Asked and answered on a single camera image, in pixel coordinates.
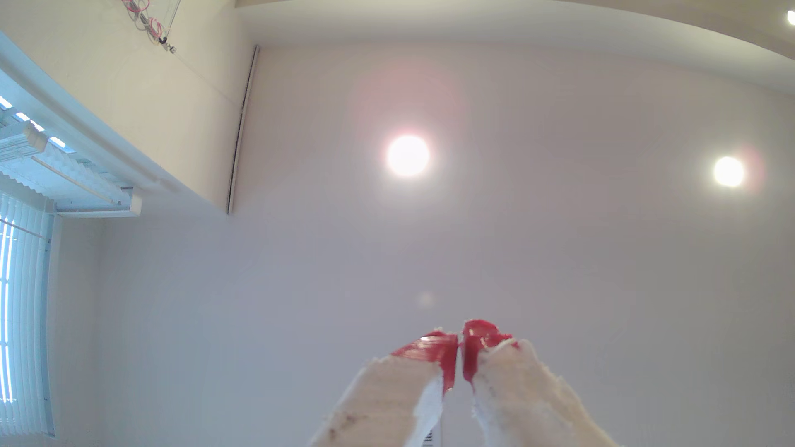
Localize white padded red-tipped gripper finger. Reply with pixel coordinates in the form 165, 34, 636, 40
308, 329, 460, 447
462, 319, 622, 447

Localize white window blind slats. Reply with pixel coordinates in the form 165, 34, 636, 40
0, 189, 57, 438

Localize white blind headrail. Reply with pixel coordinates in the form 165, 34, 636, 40
0, 118, 144, 219

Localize white curtain pelmet beam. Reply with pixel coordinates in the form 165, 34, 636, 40
0, 31, 187, 195

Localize dark wall trim strip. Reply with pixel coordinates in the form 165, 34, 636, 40
225, 45, 260, 216

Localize red and white wire bundle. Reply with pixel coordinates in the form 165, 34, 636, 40
121, 0, 178, 55

